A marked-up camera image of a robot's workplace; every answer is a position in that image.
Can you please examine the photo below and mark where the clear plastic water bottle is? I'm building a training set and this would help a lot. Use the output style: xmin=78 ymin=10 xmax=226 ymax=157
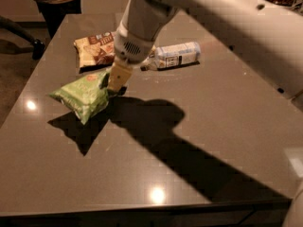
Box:
xmin=140 ymin=42 xmax=202 ymax=71

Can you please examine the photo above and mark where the green jalapeno chip bag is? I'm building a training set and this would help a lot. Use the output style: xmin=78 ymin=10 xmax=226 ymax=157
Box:
xmin=49 ymin=70 xmax=110 ymax=125

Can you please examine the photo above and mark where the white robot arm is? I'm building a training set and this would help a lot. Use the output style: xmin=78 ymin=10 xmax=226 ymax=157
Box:
xmin=115 ymin=0 xmax=303 ymax=98

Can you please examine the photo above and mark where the brown sea salt chip bag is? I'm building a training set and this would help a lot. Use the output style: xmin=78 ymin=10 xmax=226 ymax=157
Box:
xmin=74 ymin=31 xmax=116 ymax=68

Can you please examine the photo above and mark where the person in dark clothes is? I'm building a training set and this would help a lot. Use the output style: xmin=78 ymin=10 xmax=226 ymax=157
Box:
xmin=33 ymin=0 xmax=81 ymax=38

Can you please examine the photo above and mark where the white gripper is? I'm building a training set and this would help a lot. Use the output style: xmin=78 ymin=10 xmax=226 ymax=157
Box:
xmin=107 ymin=25 xmax=153 ymax=93

